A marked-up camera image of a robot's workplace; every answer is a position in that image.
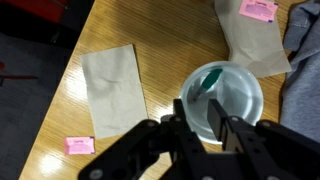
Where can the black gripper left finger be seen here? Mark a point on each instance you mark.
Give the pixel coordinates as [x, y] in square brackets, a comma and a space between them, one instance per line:
[178, 116]

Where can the green capped pen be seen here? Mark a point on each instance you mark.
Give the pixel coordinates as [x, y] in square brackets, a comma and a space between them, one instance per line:
[211, 80]

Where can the brown paper napkin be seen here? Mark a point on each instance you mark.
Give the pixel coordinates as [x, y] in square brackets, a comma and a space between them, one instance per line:
[113, 93]
[256, 46]

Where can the grey hooded sweatshirt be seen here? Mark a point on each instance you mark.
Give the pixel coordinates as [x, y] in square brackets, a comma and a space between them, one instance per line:
[303, 83]

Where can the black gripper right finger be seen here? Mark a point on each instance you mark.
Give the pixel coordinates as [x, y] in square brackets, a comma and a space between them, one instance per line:
[218, 120]

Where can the clear plastic cup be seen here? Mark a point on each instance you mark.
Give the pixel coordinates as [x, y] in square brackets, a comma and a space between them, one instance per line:
[240, 96]

